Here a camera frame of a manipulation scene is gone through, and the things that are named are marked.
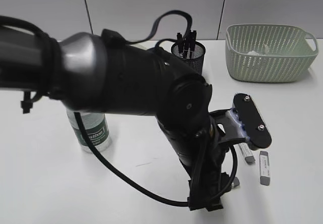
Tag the clear water bottle green label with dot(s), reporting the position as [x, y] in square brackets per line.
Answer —
[96, 128]

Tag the grey white eraser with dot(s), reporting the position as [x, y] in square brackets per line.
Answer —
[235, 182]
[246, 153]
[264, 168]

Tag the black mesh pen holder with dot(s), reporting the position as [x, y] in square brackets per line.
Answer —
[193, 59]

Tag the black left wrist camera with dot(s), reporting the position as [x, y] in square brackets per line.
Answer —
[242, 124]

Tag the black marker pen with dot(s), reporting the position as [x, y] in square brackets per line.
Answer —
[180, 44]
[193, 35]
[186, 45]

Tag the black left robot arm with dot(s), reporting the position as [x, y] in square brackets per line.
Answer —
[108, 74]

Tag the grey white eraser bottom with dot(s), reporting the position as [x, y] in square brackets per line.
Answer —
[235, 182]

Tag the waste paper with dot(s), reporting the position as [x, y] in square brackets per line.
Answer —
[265, 51]

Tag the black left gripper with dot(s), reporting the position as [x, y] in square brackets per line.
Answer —
[208, 183]

